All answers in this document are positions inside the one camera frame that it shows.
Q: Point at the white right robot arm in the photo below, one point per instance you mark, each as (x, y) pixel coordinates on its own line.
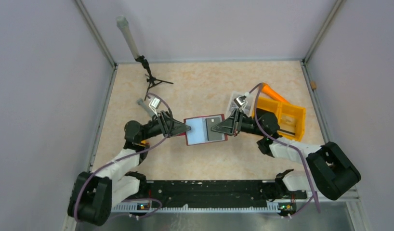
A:
(327, 169)

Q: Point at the small brown wall knob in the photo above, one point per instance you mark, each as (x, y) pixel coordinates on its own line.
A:
(313, 85)

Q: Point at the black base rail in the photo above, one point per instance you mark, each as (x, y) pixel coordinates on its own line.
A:
(216, 193)

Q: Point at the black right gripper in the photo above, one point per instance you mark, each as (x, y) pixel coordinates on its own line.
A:
(236, 121)

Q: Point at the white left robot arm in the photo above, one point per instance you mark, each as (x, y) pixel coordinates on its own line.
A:
(96, 193)

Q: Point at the grey tube on tripod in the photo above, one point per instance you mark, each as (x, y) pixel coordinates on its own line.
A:
(123, 25)

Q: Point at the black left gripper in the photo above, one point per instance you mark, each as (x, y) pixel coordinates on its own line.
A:
(165, 123)

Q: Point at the red card holder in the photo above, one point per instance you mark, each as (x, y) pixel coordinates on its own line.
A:
(201, 133)

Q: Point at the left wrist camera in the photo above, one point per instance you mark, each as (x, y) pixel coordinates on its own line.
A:
(154, 103)

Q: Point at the white plastic bin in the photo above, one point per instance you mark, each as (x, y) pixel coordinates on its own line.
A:
(231, 106)

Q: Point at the orange plastic cylinder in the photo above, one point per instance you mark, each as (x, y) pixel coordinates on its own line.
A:
(266, 89)

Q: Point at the grey toy block bar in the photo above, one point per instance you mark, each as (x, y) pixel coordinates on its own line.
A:
(149, 111)

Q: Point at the yellow plastic double bin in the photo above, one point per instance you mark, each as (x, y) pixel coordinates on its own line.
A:
(291, 118)

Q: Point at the black mini tripod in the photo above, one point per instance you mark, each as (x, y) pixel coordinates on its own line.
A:
(152, 81)

